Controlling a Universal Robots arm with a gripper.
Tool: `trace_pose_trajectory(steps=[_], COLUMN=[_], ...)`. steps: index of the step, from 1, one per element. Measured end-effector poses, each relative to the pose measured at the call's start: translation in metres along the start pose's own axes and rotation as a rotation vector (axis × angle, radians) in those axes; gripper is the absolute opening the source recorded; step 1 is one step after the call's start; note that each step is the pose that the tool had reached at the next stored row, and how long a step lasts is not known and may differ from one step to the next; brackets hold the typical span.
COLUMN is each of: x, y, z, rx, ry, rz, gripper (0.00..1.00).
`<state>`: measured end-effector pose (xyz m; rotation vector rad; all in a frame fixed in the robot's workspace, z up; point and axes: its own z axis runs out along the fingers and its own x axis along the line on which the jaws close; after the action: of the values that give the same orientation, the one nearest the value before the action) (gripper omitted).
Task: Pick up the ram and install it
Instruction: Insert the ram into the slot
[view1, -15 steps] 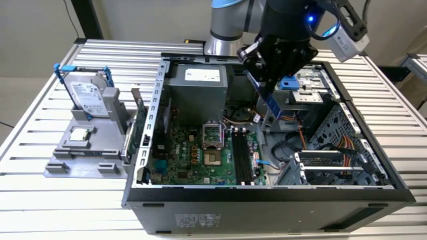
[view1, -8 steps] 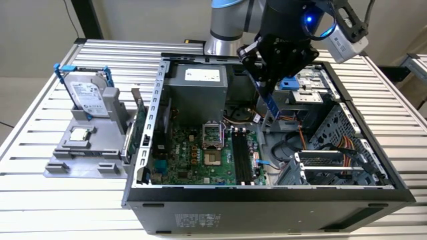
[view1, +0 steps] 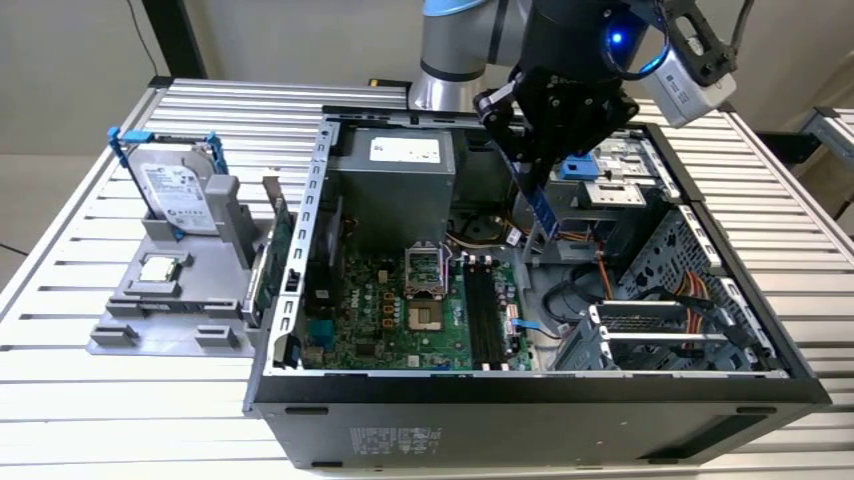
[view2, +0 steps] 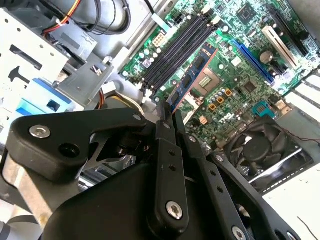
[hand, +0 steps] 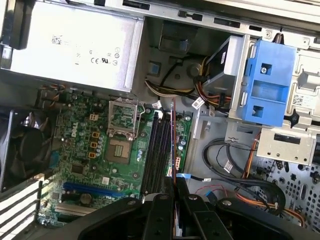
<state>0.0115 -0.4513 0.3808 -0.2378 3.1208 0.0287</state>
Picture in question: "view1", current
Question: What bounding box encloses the hard disk in blue carrier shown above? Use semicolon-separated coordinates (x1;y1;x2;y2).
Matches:
105;127;232;241

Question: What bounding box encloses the green motherboard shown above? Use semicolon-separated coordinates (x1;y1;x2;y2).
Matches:
298;249;535;372

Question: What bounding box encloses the grey power supply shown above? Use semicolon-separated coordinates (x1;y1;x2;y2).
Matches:
325;127;459;251

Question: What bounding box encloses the grey disk bay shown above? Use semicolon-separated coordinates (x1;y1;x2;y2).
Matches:
552;299;755;372

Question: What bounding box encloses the green graphics card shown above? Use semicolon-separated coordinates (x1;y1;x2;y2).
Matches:
242;174;298;329

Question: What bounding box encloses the black PC case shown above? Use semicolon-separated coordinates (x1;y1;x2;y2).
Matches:
240;103;834;471

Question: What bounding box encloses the black frame post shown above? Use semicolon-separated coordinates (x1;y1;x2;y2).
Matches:
137;0;209;81

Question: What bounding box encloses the orange wire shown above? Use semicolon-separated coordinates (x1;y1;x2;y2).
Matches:
596;252;615;301

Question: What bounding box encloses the CPU socket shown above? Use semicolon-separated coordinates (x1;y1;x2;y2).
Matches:
405;298;447;334

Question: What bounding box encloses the locking lever wire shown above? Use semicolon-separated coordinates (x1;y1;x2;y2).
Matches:
439;248;461;294

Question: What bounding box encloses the yellow red wire bundle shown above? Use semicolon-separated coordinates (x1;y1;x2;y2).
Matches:
665;272;712;336

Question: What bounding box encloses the black round fan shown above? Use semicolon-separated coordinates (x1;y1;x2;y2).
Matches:
456;212;512;246

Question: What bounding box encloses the grey parts rack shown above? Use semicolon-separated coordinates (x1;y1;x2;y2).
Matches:
86;174;281;359

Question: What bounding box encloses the RAM stick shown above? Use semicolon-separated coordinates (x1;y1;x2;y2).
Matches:
109;297;238;307
500;144;561;236

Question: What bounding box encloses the blue plastic drive latch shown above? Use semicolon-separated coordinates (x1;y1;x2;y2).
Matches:
557;153;596;181

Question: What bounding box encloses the black wire loop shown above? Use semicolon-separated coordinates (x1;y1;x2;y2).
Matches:
540;269;601;326

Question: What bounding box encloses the grey metal drive cage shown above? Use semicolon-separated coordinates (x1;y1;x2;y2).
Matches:
512;127;681;264

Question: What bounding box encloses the metal socket cover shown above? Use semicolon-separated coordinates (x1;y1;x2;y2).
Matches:
403;242;447;300

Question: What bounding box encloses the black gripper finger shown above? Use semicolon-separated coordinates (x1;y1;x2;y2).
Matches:
471;79;556;194

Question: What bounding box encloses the silver CPU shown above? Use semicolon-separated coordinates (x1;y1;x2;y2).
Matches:
136;257;181;284

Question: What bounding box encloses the thick black cable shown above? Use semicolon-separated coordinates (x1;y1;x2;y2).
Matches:
728;0;756;54

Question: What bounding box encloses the thin blue cable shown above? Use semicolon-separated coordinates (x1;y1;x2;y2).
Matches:
601;14;673;82

